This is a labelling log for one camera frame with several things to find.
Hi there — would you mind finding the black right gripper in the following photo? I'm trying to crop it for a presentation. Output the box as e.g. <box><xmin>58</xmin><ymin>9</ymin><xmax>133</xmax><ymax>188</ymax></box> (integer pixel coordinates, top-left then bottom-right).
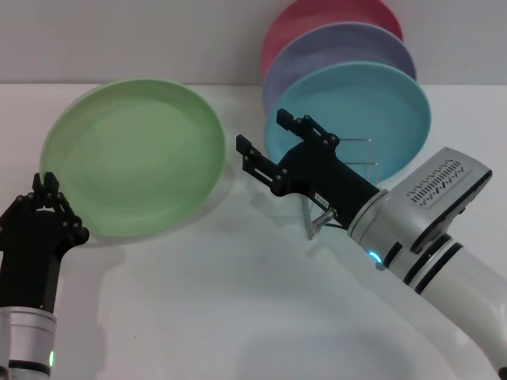
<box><xmin>236</xmin><ymin>108</ymin><xmax>391</xmax><ymax>230</ymax></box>

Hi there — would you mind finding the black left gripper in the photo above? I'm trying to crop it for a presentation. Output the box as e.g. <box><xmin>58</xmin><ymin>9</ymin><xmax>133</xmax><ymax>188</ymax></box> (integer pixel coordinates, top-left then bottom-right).
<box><xmin>0</xmin><ymin>172</ymin><xmax>89</xmax><ymax>314</ymax></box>

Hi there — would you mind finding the green plate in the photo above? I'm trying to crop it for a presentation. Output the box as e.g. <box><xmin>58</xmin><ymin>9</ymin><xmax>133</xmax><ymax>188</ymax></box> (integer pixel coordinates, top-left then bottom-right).
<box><xmin>39</xmin><ymin>78</ymin><xmax>227</xmax><ymax>238</ymax></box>

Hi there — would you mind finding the light blue plate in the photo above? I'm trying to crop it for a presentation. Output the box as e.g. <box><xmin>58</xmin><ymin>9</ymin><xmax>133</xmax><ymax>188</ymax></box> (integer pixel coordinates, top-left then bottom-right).
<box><xmin>263</xmin><ymin>61</ymin><xmax>432</xmax><ymax>187</ymax></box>

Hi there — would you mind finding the purple plate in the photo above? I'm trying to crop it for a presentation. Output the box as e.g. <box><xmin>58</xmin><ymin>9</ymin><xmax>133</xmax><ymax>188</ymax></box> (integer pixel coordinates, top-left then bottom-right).
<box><xmin>261</xmin><ymin>22</ymin><xmax>417</xmax><ymax>116</ymax></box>

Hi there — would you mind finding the red plate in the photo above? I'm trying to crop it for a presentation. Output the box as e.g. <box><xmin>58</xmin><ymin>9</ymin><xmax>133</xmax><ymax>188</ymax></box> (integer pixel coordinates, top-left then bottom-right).
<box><xmin>260</xmin><ymin>0</ymin><xmax>405</xmax><ymax>78</ymax></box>

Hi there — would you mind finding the metal wire plate rack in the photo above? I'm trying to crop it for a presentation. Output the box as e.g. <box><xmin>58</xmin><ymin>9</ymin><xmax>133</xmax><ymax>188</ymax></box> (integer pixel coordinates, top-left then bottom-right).
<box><xmin>303</xmin><ymin>137</ymin><xmax>382</xmax><ymax>241</ymax></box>

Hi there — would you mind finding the right wrist connector with cable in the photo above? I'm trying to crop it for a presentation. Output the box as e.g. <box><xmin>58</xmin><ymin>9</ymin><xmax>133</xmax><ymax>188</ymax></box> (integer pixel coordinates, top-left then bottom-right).
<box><xmin>311</xmin><ymin>207</ymin><xmax>352</xmax><ymax>231</ymax></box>

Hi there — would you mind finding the right wrist camera housing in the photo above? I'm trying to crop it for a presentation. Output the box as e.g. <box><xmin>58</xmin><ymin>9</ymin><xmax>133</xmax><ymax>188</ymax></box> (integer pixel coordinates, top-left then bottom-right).
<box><xmin>390</xmin><ymin>146</ymin><xmax>494</xmax><ymax>254</ymax></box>

